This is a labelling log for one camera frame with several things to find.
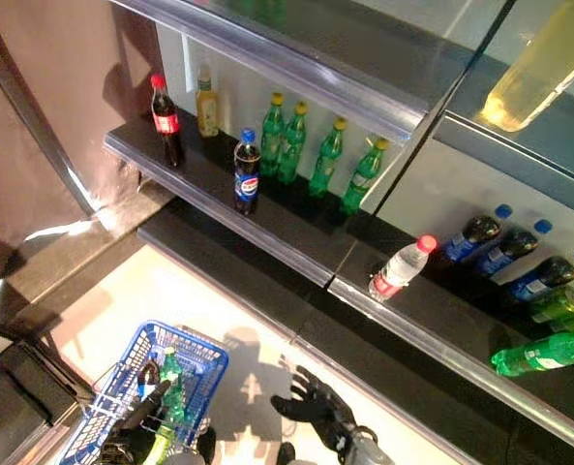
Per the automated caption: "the clear water bottle red cap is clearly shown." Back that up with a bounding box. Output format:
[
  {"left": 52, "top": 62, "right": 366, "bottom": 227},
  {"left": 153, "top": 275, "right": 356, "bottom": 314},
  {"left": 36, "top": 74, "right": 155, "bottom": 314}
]
[{"left": 367, "top": 234, "right": 438, "bottom": 304}]

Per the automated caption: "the blue plastic shopping basket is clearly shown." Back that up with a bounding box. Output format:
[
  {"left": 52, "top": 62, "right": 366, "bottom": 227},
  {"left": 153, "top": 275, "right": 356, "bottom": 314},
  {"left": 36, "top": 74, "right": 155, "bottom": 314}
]
[{"left": 56, "top": 319, "right": 230, "bottom": 465}]

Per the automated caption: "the yellow juice bottle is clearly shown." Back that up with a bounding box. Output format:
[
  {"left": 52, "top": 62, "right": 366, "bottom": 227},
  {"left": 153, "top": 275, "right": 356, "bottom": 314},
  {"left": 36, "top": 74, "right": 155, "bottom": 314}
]
[{"left": 195, "top": 65, "right": 222, "bottom": 140}]

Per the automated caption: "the black middle shelf board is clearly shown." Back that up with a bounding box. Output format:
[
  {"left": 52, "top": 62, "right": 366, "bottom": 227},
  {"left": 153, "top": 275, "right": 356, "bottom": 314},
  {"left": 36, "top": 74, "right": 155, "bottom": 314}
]
[{"left": 103, "top": 108, "right": 574, "bottom": 459}]

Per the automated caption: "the coca cola bottle red cap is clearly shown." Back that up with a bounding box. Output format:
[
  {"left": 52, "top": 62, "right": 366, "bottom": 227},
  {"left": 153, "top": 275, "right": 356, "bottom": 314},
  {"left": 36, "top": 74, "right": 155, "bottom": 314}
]
[{"left": 149, "top": 73, "right": 185, "bottom": 170}]

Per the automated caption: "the black bottom shelf board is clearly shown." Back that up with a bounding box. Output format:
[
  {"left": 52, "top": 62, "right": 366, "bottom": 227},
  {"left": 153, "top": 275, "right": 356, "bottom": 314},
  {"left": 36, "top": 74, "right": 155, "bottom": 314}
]
[{"left": 136, "top": 198, "right": 574, "bottom": 465}]

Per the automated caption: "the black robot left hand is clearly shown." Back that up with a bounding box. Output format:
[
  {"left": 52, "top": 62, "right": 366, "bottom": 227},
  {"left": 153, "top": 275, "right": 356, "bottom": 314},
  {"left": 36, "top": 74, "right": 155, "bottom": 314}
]
[{"left": 100, "top": 379, "right": 174, "bottom": 465}]

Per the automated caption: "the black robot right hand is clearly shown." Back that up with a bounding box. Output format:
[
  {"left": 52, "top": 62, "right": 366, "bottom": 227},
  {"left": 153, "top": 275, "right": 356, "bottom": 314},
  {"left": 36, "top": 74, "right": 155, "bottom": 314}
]
[{"left": 270, "top": 365, "right": 361, "bottom": 461}]

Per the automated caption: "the glossy brown end panel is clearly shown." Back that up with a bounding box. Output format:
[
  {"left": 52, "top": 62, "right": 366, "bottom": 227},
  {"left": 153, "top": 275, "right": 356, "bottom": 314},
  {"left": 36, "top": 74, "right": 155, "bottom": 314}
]
[{"left": 0, "top": 0, "right": 176, "bottom": 292}]

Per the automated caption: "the large yellow tea bottle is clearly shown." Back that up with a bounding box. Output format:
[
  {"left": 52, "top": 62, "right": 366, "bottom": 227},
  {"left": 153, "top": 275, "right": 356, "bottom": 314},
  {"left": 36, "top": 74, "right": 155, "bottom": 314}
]
[{"left": 477, "top": 0, "right": 574, "bottom": 135}]

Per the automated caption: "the black shelf board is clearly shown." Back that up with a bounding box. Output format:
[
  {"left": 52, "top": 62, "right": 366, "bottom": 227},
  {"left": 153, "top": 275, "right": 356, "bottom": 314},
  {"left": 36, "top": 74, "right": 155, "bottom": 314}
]
[
  {"left": 103, "top": 108, "right": 574, "bottom": 459},
  {"left": 136, "top": 198, "right": 574, "bottom": 465}
]

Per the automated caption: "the dark grey upper shelf board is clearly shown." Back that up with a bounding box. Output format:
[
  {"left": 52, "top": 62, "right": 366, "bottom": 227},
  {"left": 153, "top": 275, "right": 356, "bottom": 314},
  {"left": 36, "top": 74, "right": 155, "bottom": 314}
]
[{"left": 109, "top": 0, "right": 574, "bottom": 224}]

